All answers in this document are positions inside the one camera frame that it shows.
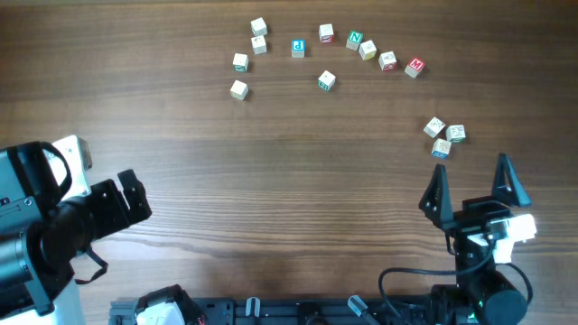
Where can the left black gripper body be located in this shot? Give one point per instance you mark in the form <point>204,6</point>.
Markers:
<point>108,206</point>

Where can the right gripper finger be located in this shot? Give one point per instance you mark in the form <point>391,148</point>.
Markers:
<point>506,186</point>
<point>436,202</point>

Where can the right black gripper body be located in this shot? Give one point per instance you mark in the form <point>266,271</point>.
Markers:
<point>478,212</point>

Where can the red letter U block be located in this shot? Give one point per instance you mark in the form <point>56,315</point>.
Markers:
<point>441,148</point>

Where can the wooden block green Z side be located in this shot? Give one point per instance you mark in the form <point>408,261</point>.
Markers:
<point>455,133</point>

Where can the wooden block with picture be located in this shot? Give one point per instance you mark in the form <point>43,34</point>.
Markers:
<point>434,127</point>

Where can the wooden block green letter side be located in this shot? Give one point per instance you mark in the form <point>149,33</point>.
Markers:
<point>326,81</point>

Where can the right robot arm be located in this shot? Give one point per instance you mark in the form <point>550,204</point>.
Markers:
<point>492,297</point>

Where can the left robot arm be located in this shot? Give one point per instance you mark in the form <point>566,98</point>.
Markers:
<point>43,229</point>

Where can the red letter M block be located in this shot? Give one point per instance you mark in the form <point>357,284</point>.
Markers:
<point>414,67</point>

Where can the wooden block red picture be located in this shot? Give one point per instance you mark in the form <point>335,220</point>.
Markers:
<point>387,61</point>

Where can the wooden block yellow side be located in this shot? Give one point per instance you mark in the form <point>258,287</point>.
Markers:
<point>239,90</point>

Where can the wooden block yellow edge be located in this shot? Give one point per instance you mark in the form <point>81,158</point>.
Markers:
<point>367,50</point>

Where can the green letter N block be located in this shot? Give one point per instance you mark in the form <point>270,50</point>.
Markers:
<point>354,40</point>

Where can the wooden block red side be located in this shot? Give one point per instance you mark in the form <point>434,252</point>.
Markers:
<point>326,33</point>

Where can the wooden block with drawing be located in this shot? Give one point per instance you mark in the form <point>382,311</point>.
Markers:
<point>259,44</point>

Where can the blue letter P block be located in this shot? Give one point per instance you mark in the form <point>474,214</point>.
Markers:
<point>298,48</point>

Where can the plain wooden block top-left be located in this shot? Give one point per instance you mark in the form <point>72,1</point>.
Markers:
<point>258,27</point>

